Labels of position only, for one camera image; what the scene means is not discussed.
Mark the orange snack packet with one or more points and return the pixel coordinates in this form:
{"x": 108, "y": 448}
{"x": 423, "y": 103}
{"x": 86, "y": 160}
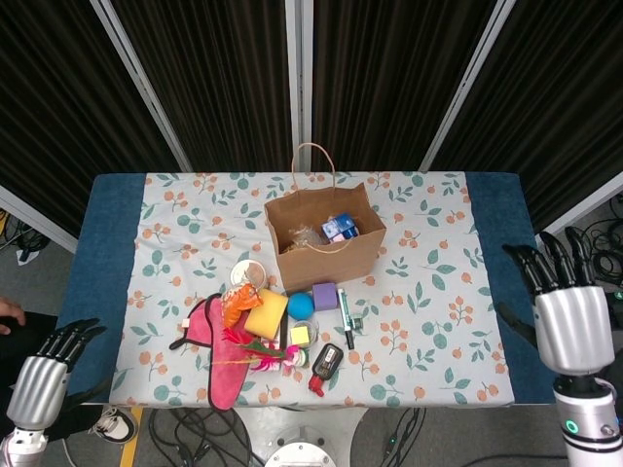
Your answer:
{"x": 236, "y": 309}

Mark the white bottle cap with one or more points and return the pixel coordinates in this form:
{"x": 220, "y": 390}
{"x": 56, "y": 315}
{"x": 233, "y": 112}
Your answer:
{"x": 276, "y": 366}

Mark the white sneaker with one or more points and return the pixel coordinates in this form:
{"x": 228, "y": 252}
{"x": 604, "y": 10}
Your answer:
{"x": 117, "y": 425}

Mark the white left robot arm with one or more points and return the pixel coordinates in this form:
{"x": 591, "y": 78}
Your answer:
{"x": 19, "y": 450}

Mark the yellow foam cube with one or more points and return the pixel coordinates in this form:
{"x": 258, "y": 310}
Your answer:
{"x": 301, "y": 335}

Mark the clear round pin container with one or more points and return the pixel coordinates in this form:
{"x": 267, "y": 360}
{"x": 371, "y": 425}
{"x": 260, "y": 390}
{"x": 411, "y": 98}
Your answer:
{"x": 313, "y": 325}

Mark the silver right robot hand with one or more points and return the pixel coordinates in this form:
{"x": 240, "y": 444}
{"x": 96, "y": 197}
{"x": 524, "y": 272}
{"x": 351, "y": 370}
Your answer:
{"x": 574, "y": 331}

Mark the colourful feather shuttlecock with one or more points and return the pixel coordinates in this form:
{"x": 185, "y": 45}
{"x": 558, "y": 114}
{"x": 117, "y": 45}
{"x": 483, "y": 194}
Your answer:
{"x": 258, "y": 346}

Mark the blue ball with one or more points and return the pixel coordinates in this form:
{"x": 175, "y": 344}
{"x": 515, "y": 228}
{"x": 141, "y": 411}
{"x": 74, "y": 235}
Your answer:
{"x": 300, "y": 306}

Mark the dark slim box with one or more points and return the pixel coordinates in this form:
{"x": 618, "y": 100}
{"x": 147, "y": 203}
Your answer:
{"x": 282, "y": 335}

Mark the yellow floor tape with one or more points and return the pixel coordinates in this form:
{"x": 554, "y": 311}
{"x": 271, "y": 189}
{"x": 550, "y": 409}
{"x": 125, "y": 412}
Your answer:
{"x": 131, "y": 438}

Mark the black ink bottle red cap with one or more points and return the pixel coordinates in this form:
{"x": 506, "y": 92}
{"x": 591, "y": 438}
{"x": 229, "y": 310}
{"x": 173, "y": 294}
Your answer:
{"x": 327, "y": 360}

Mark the blue fabric table cover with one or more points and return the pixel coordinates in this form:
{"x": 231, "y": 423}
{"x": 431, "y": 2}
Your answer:
{"x": 102, "y": 243}

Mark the round grey robot base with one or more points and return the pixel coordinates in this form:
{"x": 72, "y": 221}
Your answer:
{"x": 302, "y": 457}

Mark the yellow sponge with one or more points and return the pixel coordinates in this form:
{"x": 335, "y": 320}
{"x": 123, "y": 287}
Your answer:
{"x": 265, "y": 313}

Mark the blue and purple toy block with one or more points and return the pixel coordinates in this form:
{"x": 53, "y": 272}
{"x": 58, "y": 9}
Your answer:
{"x": 338, "y": 226}

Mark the floral print tablecloth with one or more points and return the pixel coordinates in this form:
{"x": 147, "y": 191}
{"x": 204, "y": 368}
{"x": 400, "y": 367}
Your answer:
{"x": 204, "y": 219}

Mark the clear round plastic tub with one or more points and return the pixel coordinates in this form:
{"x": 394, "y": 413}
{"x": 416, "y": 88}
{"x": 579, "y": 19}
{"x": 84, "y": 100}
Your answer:
{"x": 245, "y": 272}

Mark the bystander bare hand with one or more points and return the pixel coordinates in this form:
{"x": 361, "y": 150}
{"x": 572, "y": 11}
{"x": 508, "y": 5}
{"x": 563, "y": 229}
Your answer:
{"x": 10, "y": 313}

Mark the brown paper bag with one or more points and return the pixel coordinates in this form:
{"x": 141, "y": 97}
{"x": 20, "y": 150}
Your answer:
{"x": 331, "y": 272}

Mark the black and white marker pen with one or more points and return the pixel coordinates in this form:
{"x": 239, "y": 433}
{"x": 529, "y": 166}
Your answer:
{"x": 349, "y": 338}

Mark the bystander black trousers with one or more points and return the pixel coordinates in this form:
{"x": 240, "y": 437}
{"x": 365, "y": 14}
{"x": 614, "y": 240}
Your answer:
{"x": 24, "y": 343}

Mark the pink towel with black trim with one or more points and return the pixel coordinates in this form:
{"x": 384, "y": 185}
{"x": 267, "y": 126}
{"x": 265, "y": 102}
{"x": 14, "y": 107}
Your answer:
{"x": 224, "y": 370}

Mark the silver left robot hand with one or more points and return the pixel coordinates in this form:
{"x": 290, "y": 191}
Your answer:
{"x": 38, "y": 394}

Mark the light purple cube block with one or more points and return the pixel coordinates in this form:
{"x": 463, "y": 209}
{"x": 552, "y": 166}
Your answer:
{"x": 325, "y": 297}

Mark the black ribbed partition panel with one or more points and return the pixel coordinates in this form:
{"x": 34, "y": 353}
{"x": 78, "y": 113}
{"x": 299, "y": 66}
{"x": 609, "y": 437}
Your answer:
{"x": 560, "y": 97}
{"x": 58, "y": 97}
{"x": 389, "y": 73}
{"x": 219, "y": 73}

